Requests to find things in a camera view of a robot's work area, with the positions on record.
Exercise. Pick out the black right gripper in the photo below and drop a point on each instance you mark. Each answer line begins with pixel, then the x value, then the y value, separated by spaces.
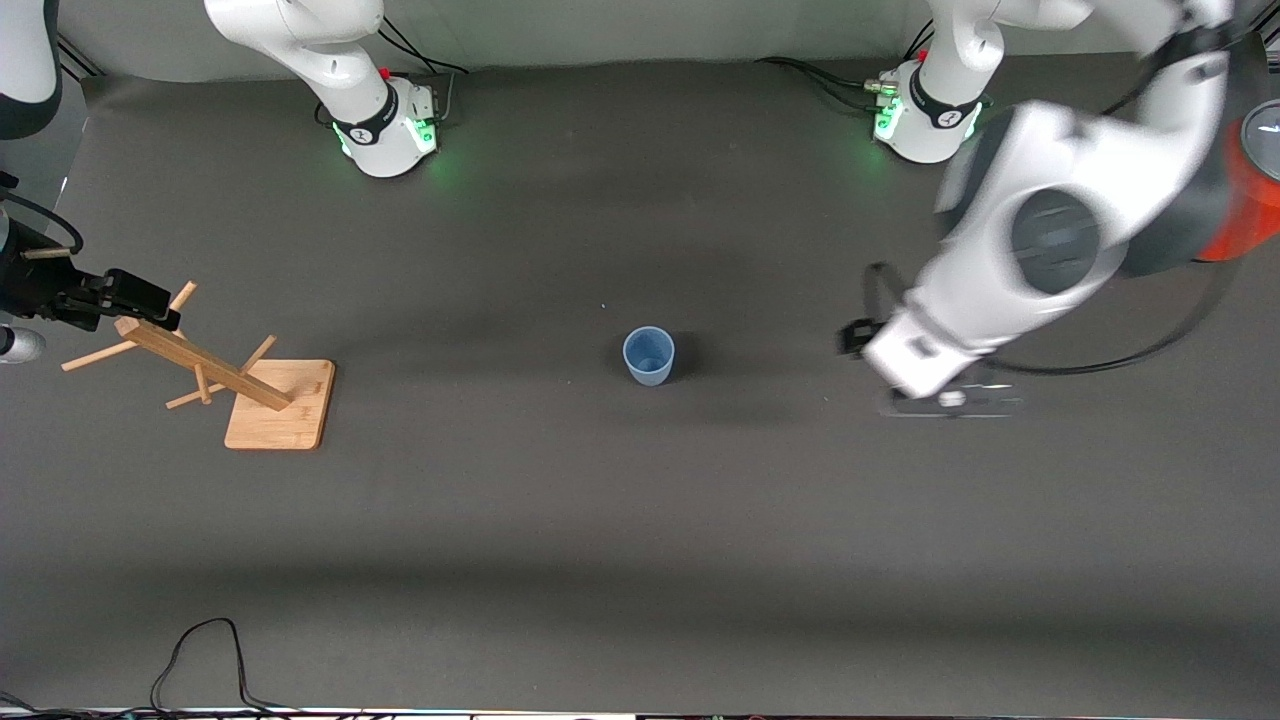
pixel 32 287

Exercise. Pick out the light blue plastic cup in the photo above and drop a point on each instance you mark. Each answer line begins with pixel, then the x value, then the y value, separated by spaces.
pixel 650 358

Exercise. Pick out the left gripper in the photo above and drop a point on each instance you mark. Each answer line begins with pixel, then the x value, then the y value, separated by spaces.
pixel 856 337

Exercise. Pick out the wooden cup rack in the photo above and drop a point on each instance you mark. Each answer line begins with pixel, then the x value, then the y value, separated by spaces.
pixel 280 415

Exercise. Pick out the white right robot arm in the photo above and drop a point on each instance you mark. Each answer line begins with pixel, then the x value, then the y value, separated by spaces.
pixel 380 140

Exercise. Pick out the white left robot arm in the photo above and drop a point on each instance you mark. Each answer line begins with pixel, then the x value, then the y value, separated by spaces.
pixel 1060 170

